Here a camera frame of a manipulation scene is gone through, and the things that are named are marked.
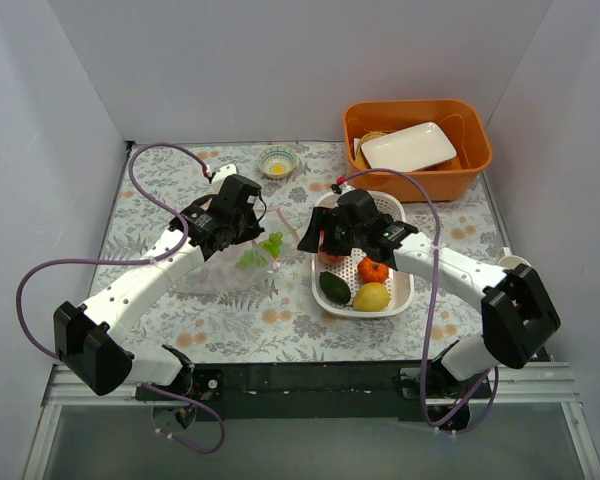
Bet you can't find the green grapes toy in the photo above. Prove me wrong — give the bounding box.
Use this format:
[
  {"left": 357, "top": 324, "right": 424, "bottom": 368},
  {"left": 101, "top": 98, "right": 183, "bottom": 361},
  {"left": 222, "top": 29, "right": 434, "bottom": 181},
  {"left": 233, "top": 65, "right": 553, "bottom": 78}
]
[{"left": 235, "top": 231, "right": 284, "bottom": 270}]

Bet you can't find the clear zip top bag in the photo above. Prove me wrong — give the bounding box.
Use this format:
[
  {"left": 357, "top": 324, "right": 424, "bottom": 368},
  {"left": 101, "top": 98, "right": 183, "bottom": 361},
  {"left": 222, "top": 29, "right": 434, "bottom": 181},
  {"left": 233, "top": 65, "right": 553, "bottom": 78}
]
[{"left": 174, "top": 206, "right": 302, "bottom": 295}]

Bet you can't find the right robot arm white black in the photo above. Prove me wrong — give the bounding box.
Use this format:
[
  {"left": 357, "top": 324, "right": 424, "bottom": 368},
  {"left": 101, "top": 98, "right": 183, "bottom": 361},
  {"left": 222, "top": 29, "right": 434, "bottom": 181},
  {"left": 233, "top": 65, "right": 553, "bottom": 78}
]
[{"left": 298, "top": 207, "right": 561, "bottom": 398}]

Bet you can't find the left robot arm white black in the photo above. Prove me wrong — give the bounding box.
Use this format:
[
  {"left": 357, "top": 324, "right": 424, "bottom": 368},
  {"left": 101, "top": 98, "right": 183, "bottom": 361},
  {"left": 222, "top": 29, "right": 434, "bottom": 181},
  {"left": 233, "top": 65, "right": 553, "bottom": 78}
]
[{"left": 53, "top": 195, "right": 263, "bottom": 400}]

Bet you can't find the pink peach toy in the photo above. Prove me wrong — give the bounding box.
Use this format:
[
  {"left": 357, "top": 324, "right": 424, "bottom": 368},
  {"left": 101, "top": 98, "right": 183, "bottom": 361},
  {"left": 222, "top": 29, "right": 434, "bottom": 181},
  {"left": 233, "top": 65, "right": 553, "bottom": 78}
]
[{"left": 318, "top": 251, "right": 347, "bottom": 265}]

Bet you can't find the orange pumpkin toy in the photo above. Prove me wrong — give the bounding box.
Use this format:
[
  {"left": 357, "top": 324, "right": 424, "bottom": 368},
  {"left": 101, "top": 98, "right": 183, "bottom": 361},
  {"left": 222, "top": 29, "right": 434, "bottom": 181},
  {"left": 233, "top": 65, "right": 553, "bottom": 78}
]
[{"left": 357, "top": 257, "right": 389, "bottom": 284}]

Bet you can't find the green avocado toy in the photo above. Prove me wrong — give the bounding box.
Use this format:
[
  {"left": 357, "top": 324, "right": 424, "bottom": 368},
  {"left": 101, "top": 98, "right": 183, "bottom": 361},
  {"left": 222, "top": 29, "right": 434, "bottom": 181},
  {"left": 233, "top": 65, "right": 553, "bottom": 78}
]
[{"left": 319, "top": 271, "right": 351, "bottom": 305}]

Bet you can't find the yellow lemon toy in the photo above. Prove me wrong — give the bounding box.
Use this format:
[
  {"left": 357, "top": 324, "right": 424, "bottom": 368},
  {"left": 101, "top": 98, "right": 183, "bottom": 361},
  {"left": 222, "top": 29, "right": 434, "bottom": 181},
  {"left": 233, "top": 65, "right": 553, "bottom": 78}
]
[{"left": 352, "top": 283, "right": 391, "bottom": 312}]

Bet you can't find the woven straw coaster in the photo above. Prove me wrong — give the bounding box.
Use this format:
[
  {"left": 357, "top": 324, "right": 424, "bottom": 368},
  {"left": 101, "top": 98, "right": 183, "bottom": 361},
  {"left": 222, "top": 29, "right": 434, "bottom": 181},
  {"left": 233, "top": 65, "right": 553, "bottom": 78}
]
[{"left": 353, "top": 131, "right": 401, "bottom": 170}]

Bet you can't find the small patterned bowl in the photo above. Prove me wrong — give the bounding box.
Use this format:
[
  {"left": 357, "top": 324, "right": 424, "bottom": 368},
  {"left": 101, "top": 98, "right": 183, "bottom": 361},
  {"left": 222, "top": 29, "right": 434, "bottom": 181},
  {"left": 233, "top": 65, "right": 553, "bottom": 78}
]
[{"left": 257, "top": 145, "right": 299, "bottom": 179}]

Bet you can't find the floral table mat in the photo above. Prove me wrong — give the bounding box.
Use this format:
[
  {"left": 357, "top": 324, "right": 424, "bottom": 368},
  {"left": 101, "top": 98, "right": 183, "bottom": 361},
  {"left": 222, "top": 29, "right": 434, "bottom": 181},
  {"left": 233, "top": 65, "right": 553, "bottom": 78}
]
[{"left": 74, "top": 141, "right": 539, "bottom": 364}]

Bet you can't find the white perforated plastic basket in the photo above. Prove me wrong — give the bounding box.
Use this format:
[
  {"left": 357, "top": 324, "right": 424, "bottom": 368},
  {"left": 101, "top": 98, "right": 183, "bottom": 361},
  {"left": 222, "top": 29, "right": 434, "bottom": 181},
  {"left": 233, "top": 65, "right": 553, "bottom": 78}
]
[{"left": 298, "top": 189, "right": 418, "bottom": 318}]

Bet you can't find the white rectangular plate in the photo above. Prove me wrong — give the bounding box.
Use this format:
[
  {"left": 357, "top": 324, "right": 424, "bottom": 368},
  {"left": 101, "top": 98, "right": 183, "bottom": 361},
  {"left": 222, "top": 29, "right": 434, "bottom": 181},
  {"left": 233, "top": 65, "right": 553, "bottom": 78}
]
[{"left": 360, "top": 121, "right": 455, "bottom": 172}]

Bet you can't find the orange plastic tub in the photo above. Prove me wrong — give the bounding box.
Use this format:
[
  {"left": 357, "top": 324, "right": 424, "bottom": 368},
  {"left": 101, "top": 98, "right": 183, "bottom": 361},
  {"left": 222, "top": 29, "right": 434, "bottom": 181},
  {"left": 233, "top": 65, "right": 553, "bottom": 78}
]
[{"left": 343, "top": 99, "right": 493, "bottom": 203}]

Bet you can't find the white mug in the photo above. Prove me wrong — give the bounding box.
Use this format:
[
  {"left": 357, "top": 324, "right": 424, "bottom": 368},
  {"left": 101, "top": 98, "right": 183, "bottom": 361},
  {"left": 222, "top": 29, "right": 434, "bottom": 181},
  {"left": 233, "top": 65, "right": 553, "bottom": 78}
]
[{"left": 497, "top": 247, "right": 530, "bottom": 269}]

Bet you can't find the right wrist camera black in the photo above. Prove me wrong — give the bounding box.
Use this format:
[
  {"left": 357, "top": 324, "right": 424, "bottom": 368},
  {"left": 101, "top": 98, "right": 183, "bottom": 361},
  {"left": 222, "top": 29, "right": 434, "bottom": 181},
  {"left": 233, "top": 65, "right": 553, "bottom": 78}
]
[{"left": 337, "top": 189, "right": 379, "bottom": 224}]

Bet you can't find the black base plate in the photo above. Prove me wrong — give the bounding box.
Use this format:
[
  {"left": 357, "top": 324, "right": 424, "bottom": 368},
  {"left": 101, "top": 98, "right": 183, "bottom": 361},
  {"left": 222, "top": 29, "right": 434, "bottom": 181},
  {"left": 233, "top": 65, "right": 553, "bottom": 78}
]
[{"left": 134, "top": 361, "right": 494, "bottom": 422}]

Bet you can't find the aluminium frame rail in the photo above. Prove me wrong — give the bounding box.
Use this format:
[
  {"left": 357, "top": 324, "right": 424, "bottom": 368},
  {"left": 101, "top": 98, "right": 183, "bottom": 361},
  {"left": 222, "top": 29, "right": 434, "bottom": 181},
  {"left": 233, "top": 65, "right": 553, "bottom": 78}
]
[{"left": 24, "top": 362, "right": 600, "bottom": 479}]

